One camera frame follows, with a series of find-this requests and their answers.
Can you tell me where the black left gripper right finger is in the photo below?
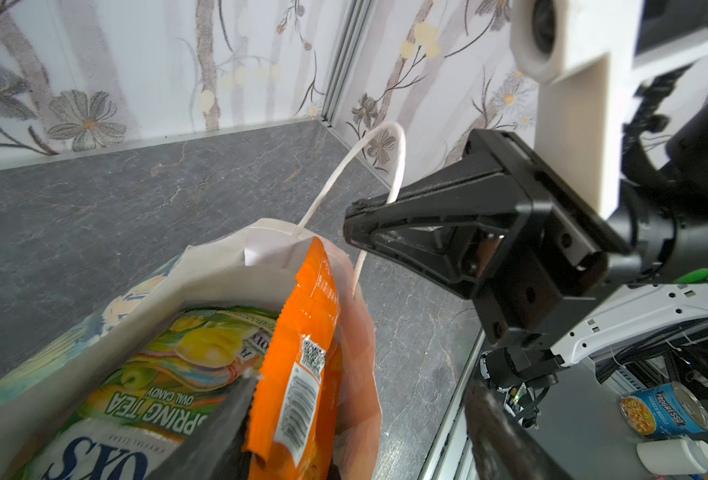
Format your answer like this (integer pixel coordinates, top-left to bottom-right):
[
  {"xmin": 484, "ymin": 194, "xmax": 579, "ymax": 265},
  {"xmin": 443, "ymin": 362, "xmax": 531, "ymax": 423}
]
[{"xmin": 464, "ymin": 383, "xmax": 570, "ymax": 479}]

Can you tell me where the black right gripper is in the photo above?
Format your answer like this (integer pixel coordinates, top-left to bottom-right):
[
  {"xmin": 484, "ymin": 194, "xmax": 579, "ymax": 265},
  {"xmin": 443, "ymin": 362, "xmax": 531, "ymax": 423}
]
[{"xmin": 344, "ymin": 129, "xmax": 633, "ymax": 348}]

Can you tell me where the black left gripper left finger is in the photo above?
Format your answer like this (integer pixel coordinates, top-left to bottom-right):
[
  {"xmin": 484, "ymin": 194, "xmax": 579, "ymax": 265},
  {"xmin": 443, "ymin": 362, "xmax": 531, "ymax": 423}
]
[{"xmin": 147, "ymin": 378, "xmax": 258, "ymax": 479}]

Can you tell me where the orange snack packet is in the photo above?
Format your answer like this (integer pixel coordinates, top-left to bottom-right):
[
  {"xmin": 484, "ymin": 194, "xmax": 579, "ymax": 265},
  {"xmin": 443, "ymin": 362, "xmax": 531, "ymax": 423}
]
[{"xmin": 243, "ymin": 238, "xmax": 343, "ymax": 479}]

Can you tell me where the green yellow Fox's candy bag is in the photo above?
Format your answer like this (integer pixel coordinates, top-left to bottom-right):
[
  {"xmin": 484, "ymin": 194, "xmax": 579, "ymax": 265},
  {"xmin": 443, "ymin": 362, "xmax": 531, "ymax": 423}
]
[{"xmin": 13, "ymin": 306, "xmax": 279, "ymax": 479}]

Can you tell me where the floral white paper bag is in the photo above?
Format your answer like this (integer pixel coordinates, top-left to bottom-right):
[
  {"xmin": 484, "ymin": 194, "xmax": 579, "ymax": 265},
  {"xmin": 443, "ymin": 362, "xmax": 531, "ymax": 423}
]
[{"xmin": 0, "ymin": 121, "xmax": 408, "ymax": 480}]

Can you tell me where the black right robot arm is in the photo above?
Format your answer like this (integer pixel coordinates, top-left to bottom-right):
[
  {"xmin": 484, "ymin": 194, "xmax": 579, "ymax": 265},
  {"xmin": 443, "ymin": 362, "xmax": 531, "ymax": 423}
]
[{"xmin": 343, "ymin": 1, "xmax": 708, "ymax": 389}]

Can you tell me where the blue Progresso soup can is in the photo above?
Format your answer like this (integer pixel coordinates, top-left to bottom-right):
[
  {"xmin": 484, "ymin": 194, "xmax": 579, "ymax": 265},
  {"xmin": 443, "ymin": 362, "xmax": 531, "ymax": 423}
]
[{"xmin": 619, "ymin": 381, "xmax": 708, "ymax": 439}]

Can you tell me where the white plastic bottle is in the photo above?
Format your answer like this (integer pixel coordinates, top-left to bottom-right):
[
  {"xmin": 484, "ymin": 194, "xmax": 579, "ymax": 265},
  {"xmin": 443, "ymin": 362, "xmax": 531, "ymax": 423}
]
[{"xmin": 637, "ymin": 438, "xmax": 708, "ymax": 476}]

